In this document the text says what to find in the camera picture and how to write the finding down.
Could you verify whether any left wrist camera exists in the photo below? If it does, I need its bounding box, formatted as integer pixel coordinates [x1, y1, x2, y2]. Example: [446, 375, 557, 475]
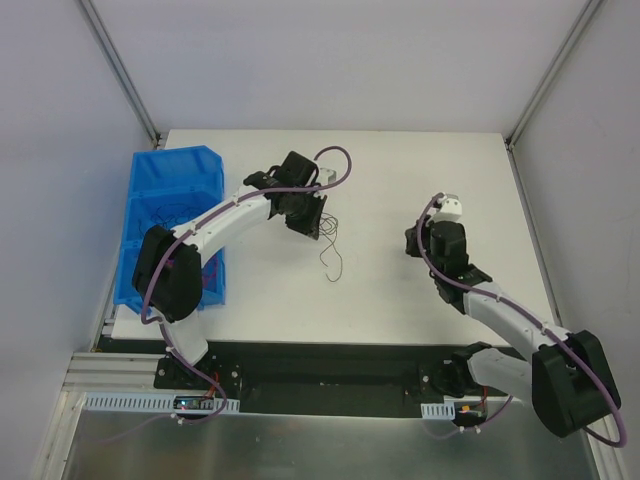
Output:
[317, 167, 337, 186]

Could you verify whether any left white cable duct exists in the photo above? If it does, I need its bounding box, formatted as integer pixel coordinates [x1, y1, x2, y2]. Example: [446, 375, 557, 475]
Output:
[84, 392, 240, 416]

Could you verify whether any blue plastic compartment bin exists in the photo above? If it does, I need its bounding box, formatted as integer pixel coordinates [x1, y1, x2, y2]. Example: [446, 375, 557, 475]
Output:
[114, 146, 225, 313]

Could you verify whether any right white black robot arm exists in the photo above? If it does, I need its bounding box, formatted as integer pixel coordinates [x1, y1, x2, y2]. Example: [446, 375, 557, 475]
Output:
[405, 220, 621, 438]

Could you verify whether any red black wire bundle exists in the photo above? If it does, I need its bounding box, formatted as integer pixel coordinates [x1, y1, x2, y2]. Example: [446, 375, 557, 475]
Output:
[317, 211, 347, 283]

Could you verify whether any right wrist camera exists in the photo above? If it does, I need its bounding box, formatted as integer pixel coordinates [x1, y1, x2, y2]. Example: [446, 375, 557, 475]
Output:
[431, 194, 462, 223]

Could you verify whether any right white cable duct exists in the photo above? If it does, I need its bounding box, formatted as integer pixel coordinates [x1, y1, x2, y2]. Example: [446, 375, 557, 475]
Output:
[420, 401, 456, 421]

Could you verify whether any aluminium corner post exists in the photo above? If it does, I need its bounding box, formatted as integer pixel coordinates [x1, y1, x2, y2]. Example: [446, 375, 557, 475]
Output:
[75, 0, 163, 149]
[504, 0, 607, 151]

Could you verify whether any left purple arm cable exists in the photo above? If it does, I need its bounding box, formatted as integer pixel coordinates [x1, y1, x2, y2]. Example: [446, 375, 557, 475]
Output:
[140, 145, 355, 426]

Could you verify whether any aluminium front rail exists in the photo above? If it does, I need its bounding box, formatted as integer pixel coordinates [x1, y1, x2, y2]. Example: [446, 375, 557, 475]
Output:
[64, 351, 171, 391]

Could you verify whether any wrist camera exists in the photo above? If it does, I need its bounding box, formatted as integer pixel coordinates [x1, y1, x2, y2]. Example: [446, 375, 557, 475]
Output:
[431, 194, 462, 223]
[317, 167, 337, 186]

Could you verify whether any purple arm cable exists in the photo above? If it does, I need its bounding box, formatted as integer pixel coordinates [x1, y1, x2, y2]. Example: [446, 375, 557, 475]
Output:
[140, 145, 355, 426]
[415, 192, 629, 447]

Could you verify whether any left aluminium corner post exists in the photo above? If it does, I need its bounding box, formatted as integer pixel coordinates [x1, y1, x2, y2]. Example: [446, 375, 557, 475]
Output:
[75, 0, 163, 149]

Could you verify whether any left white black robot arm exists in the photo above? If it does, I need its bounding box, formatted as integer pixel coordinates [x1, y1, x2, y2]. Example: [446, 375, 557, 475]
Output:
[132, 151, 337, 389]

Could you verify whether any white cable duct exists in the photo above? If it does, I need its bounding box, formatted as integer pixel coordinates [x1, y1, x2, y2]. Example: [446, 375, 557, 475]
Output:
[84, 392, 240, 416]
[420, 401, 456, 421]

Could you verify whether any right aluminium corner post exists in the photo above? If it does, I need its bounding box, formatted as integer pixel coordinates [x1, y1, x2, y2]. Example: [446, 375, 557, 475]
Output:
[504, 0, 607, 151]

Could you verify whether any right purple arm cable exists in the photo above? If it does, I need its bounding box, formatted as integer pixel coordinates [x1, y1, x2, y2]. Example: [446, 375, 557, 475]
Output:
[415, 192, 629, 447]

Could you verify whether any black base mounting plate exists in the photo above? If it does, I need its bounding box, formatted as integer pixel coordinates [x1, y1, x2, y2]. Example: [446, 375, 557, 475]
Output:
[98, 339, 536, 418]

